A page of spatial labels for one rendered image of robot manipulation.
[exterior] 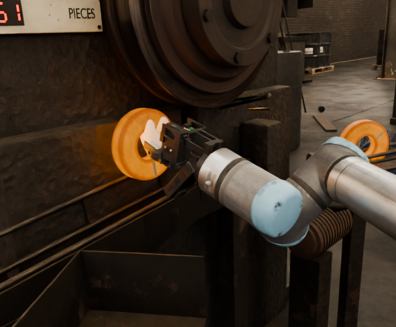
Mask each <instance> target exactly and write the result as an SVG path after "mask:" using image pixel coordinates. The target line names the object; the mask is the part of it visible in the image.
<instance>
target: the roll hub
mask: <svg viewBox="0 0 396 327"><path fill-rule="evenodd" d="M181 3H182V12H183V16H184V20H185V24H186V27H187V30H188V32H189V34H190V37H191V39H192V41H193V43H194V44H195V46H196V48H198V50H199V51H200V52H201V54H202V55H203V56H204V57H205V58H207V59H208V60H209V61H211V62H213V63H215V64H217V65H219V66H234V67H245V66H249V65H252V64H254V63H256V62H257V61H259V60H260V59H261V58H262V57H263V56H264V55H265V54H266V53H267V51H268V50H269V48H270V47H271V45H272V43H268V40H267V35H268V33H270V32H274V33H275V36H276V34H277V31H278V26H279V23H280V17H281V13H282V0H181ZM205 9H212V11H213V13H214V18H213V20H212V21H205V20H204V17H203V14H204V10H205ZM236 52H242V53H243V56H244V57H243V61H242V62H241V63H236V61H235V59H234V56H235V54H236Z"/></svg>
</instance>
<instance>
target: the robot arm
mask: <svg viewBox="0 0 396 327"><path fill-rule="evenodd" d="M192 122H193V123H195V124H197V125H199V126H200V128H198V129H194V128H192ZM206 130H207V127H205V126H204V125H202V124H200V123H198V122H196V121H194V120H192V119H191V118H188V122H187V123H186V124H183V125H181V124H176V123H174V122H170V123H169V121H168V119H167V118H165V117H161V119H160V121H159V123H158V126H157V128H155V124H154V122H153V121H152V120H148V122H147V124H146V128H145V131H144V133H143V134H142V135H141V136H140V139H141V141H142V144H143V147H144V149H145V151H146V153H147V155H148V156H149V157H150V158H152V159H153V160H155V161H157V162H159V163H160V164H163V165H164V166H166V167H168V168H171V169H176V170H178V169H180V171H179V172H178V173H177V174H176V175H175V176H174V178H173V179H172V180H171V181H170V183H169V184H168V185H167V186H166V187H165V188H164V192H165V194H166V195H167V197H168V199H173V198H175V199H177V198H179V197H181V196H183V195H184V194H185V193H186V192H187V191H188V190H189V189H190V188H191V187H192V186H193V185H194V184H195V183H196V181H198V184H199V187H200V189H201V190H202V191H204V192H205V193H207V194H208V195H210V196H211V197H212V198H214V199H216V200H217V201H218V202H220V203H221V204H222V205H224V206H225V207H227V208H228V209H229V210H231V211H232V212H234V213H235V214H237V215H239V216H240V217H241V218H242V219H244V220H245V221H247V222H248V223H249V224H250V225H251V226H252V227H254V228H255V229H256V230H257V231H258V232H260V233H261V234H262V236H263V237H264V238H265V239H266V240H267V241H269V242H270V243H272V244H275V245H278V246H281V247H290V246H293V245H296V244H298V243H299V242H301V241H302V240H303V239H304V238H305V236H306V234H307V232H308V229H309V224H310V223H311V222H312V221H313V220H314V219H315V218H317V217H318V216H319V215H320V214H321V213H322V212H323V211H324V210H325V209H327V208H328V207H329V206H330V205H331V204H332V203H333V202H334V201H335V202H337V203H338V204H342V205H343V206H345V207H346V208H348V209H349V210H350V211H352V212H354V213H355V214H357V215H358V216H360V217H361V218H362V219H364V220H365V221H367V222H368V223H370V224H372V225H373V226H374V227H376V228H378V229H379V230H380V231H382V232H384V233H385V234H386V235H388V236H390V237H391V238H392V239H394V240H396V175H394V174H393V173H391V172H388V171H386V170H384V169H381V168H379V167H377V166H375V165H373V164H371V163H369V159H368V157H367V156H366V155H365V154H364V152H363V151H362V150H361V149H359V148H358V147H357V146H356V145H355V144H353V143H352V142H348V141H347V140H346V139H344V138H341V137H332V138H330V139H329V140H328V141H326V142H325V143H323V144H322V145H320V147H319V149H318V150H317V151H316V152H315V153H313V155H311V157H309V159H307V161H305V163H303V164H302V166H300V168H298V170H296V172H294V174H292V175H291V176H290V177H289V178H288V179H287V180H286V181H285V180H281V179H279V178H277V177H276V176H274V175H272V174H271V173H268V172H267V171H265V170H263V169H262V168H260V167H258V166H257V165H255V164H253V163H251V162H250V161H248V160H246V159H245V158H242V157H241V156H239V155H237V154H236V153H234V152H232V151H230V150H228V149H227V148H222V147H223V141H221V140H220V139H218V138H216V137H214V136H213V135H211V134H209V133H207V132H206Z"/></svg>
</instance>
